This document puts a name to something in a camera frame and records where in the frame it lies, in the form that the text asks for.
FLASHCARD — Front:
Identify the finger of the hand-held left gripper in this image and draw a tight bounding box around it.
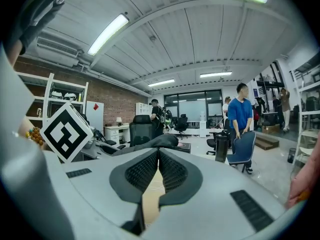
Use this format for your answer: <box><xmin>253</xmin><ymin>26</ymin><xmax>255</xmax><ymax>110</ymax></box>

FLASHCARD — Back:
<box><xmin>96</xmin><ymin>143</ymin><xmax>127</xmax><ymax>158</ymax></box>

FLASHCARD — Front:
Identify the white water dispenser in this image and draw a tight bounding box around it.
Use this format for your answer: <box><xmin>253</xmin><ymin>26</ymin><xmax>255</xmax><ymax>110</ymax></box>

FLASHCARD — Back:
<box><xmin>199</xmin><ymin>111</ymin><xmax>208</xmax><ymax>138</ymax></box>

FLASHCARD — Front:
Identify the black tissue box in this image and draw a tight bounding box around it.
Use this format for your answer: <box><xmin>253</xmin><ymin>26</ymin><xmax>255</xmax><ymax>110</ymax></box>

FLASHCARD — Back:
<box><xmin>177</xmin><ymin>142</ymin><xmax>192</xmax><ymax>154</ymax></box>

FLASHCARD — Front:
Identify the padded chair with metal legs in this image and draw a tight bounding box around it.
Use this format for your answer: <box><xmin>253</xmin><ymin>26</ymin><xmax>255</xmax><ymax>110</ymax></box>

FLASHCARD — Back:
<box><xmin>226</xmin><ymin>131</ymin><xmax>257</xmax><ymax>174</ymax></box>

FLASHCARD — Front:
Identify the dark framed glass window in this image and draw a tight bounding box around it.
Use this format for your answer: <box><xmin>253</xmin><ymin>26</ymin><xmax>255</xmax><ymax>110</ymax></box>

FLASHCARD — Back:
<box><xmin>163</xmin><ymin>90</ymin><xmax>223</xmax><ymax>122</ymax></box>

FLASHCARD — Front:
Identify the white metal shelf rack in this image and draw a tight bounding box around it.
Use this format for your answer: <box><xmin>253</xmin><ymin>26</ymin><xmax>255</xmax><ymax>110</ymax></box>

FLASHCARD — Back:
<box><xmin>291</xmin><ymin>56</ymin><xmax>320</xmax><ymax>170</ymax></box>

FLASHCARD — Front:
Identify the white shelf unit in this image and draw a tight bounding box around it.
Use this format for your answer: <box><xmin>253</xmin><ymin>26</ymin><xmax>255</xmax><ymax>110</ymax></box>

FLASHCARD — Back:
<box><xmin>18</xmin><ymin>72</ymin><xmax>90</xmax><ymax>127</ymax></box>

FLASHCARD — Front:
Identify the white air conditioner unit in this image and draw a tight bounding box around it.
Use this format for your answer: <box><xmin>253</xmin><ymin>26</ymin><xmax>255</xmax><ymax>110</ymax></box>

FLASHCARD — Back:
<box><xmin>36</xmin><ymin>35</ymin><xmax>85</xmax><ymax>67</ymax></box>

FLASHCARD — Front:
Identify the person's black shirt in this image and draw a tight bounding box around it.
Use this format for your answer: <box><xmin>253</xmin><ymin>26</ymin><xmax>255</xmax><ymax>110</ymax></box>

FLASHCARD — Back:
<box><xmin>4</xmin><ymin>0</ymin><xmax>73</xmax><ymax>56</ymax></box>

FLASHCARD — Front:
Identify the black water bottle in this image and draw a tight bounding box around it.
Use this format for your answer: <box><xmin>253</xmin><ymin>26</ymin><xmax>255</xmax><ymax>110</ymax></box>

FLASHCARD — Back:
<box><xmin>214</xmin><ymin>130</ymin><xmax>232</xmax><ymax>164</ymax></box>

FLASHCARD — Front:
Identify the white cabinet with red sticker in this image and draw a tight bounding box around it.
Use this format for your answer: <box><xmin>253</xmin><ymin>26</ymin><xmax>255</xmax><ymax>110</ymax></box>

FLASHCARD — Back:
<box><xmin>86</xmin><ymin>100</ymin><xmax>105</xmax><ymax>132</ymax></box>

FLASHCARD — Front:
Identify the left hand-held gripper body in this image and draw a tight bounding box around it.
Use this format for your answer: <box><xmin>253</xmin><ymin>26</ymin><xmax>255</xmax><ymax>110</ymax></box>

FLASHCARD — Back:
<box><xmin>39</xmin><ymin>102</ymin><xmax>101</xmax><ymax>164</ymax></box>

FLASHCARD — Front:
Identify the white desk with drawers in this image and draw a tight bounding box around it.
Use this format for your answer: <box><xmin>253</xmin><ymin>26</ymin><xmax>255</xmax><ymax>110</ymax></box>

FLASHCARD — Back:
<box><xmin>103</xmin><ymin>123</ymin><xmax>131</xmax><ymax>145</ymax></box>

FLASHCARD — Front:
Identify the black mesh office chair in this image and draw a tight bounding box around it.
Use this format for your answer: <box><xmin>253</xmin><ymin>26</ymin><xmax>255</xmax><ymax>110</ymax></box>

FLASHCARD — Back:
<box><xmin>129</xmin><ymin>114</ymin><xmax>154</xmax><ymax>147</ymax></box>

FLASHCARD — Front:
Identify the beaded bracelet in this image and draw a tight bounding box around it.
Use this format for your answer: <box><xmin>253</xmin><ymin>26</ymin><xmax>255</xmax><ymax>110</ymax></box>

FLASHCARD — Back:
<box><xmin>24</xmin><ymin>126</ymin><xmax>45</xmax><ymax>147</ymax></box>

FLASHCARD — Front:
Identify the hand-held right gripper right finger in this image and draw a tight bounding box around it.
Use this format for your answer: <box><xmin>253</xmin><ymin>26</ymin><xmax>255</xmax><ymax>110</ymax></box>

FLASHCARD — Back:
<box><xmin>147</xmin><ymin>147</ymin><xmax>289</xmax><ymax>240</ymax></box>

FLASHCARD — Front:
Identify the cardboard box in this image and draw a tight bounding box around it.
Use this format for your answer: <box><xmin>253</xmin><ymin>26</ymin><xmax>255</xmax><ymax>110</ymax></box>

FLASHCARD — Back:
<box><xmin>261</xmin><ymin>123</ymin><xmax>281</xmax><ymax>135</ymax></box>

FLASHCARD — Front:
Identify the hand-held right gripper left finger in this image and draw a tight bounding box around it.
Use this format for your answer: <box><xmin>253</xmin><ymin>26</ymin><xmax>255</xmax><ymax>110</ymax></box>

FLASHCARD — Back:
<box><xmin>61</xmin><ymin>147</ymin><xmax>160</xmax><ymax>240</ymax></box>

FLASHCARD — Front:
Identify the black backpack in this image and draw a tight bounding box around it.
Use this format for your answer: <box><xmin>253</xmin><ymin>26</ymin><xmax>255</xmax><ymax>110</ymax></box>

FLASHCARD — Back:
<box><xmin>159</xmin><ymin>106</ymin><xmax>173</xmax><ymax>131</ymax></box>

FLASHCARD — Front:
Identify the black trash bin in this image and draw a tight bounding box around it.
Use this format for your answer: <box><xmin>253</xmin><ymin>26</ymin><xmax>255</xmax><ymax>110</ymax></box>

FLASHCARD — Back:
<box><xmin>287</xmin><ymin>147</ymin><xmax>297</xmax><ymax>164</ymax></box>

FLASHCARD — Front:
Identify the wooden step platform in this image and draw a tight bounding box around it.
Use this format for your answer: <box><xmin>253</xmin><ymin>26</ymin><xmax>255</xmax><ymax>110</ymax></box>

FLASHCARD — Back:
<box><xmin>254</xmin><ymin>132</ymin><xmax>280</xmax><ymax>151</ymax></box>

